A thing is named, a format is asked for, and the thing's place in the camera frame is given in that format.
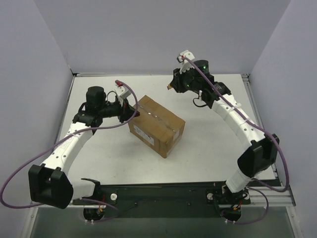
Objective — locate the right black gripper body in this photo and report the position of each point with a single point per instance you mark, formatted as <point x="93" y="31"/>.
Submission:
<point x="177" y="82"/>

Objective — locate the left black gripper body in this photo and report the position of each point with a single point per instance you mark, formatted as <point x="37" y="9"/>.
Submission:
<point x="126" y="111"/>

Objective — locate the brown cardboard express box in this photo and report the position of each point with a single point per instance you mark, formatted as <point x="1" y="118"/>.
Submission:
<point x="159" y="128"/>

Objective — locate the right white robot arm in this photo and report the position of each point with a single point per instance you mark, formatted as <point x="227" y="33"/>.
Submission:
<point x="260" y="149"/>

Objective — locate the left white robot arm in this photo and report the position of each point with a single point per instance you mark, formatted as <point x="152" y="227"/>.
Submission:
<point x="48" y="182"/>

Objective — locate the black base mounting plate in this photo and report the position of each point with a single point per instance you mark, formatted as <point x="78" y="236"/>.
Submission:
<point x="103" y="211"/>

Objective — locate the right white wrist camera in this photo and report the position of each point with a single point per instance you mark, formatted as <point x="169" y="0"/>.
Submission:
<point x="183" y="60"/>

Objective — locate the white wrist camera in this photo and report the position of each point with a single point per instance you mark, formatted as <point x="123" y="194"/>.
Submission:
<point x="183" y="60"/>
<point x="121" y="90"/>

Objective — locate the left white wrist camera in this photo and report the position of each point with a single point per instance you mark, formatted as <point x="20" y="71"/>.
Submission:
<point x="121" y="90"/>

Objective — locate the aluminium frame rail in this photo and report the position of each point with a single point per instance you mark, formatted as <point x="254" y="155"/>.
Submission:
<point x="201" y="192"/>

